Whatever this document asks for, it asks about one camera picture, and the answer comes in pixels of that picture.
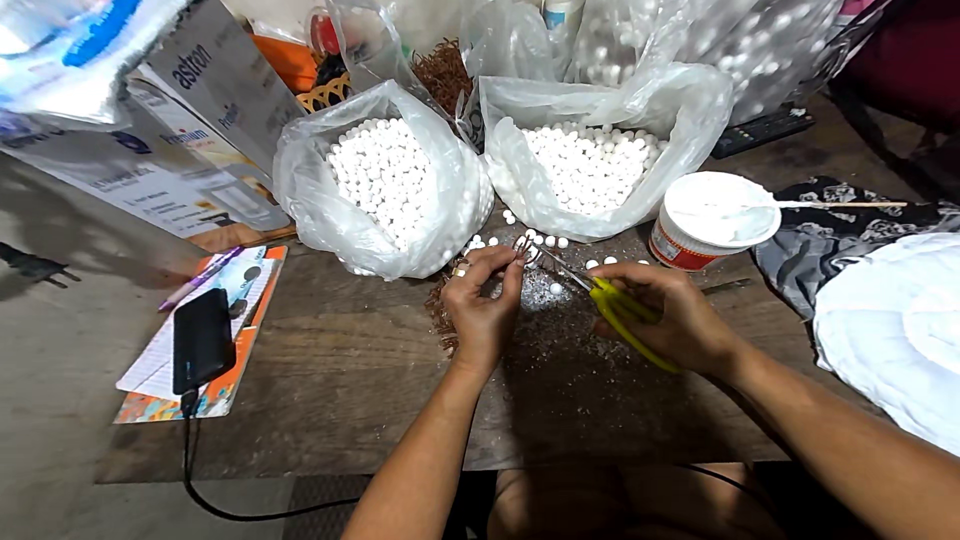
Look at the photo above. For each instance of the person's left hand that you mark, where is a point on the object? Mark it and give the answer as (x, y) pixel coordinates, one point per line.
(480, 319)

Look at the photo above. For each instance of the person's right hand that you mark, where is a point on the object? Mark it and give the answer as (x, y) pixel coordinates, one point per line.
(690, 322)

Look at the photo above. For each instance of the person's right fingers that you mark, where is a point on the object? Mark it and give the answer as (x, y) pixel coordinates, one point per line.
(637, 274)

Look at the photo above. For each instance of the person's left fingers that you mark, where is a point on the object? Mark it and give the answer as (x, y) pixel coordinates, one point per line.
(476, 270)

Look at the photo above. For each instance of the person's left thumb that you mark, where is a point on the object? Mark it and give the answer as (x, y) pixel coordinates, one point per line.
(513, 283)

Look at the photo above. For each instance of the person's right forearm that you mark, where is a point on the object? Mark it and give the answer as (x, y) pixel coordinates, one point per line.
(840, 435)

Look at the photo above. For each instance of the person's left forearm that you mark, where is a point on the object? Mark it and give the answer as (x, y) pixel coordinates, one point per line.
(420, 457)

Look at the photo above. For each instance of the scattered small white balls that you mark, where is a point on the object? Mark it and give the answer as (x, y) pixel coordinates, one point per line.
(556, 288)

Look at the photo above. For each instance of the pile of brown stems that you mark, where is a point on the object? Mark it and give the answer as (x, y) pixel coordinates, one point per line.
(441, 311)

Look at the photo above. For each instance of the white tub with red label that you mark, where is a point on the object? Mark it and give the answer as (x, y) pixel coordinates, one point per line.
(694, 229)

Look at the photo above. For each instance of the pile of white balls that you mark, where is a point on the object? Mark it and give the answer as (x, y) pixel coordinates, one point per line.
(386, 180)
(592, 165)

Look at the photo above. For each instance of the clear plastic bag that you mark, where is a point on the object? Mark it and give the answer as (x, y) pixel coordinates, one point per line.
(304, 187)
(682, 127)

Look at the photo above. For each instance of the black patterned cloth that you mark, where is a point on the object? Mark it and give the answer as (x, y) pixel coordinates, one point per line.
(810, 240)

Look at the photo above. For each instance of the black remote control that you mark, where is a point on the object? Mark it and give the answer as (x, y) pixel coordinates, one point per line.
(761, 133)

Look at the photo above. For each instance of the bundle of brown stems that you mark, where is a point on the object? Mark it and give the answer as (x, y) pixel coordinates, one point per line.
(444, 75)

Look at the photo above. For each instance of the thin wooden stick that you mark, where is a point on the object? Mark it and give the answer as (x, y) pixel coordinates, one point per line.
(847, 204)

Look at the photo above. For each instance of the person's legs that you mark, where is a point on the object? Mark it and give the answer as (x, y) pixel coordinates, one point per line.
(570, 502)

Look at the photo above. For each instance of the yellow openwork basket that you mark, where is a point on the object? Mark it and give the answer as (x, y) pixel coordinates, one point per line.
(325, 96)

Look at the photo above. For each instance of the clear bag of white balls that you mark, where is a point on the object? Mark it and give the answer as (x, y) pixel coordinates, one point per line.
(750, 56)

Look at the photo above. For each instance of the round white fabric item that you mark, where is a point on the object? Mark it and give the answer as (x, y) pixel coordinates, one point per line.
(892, 322)

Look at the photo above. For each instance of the white bottle with blue label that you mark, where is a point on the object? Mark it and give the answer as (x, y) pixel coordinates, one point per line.
(559, 15)

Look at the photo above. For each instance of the purple pen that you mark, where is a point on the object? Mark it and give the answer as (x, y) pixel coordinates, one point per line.
(199, 280)

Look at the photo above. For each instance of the red round object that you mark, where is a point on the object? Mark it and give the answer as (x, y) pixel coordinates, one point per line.
(325, 34)

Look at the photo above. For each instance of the black power bank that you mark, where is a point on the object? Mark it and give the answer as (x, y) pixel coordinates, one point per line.
(203, 341)

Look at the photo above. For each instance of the orange cloth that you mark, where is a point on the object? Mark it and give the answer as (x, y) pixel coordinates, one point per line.
(283, 64)

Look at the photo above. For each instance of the orange patterned notebook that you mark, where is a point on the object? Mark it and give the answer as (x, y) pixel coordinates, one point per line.
(217, 401)

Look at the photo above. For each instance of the printed cardboard appliance box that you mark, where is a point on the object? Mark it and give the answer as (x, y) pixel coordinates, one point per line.
(217, 135)

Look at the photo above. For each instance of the white lined paper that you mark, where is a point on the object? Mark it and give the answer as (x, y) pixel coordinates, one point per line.
(154, 367)

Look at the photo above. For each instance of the dark red chair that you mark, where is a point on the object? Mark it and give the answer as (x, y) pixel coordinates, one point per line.
(904, 64)

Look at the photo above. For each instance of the black power plug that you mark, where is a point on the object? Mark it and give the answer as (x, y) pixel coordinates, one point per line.
(34, 264)

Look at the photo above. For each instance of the white blue plastic package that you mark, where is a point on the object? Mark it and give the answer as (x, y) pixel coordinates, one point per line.
(82, 60)

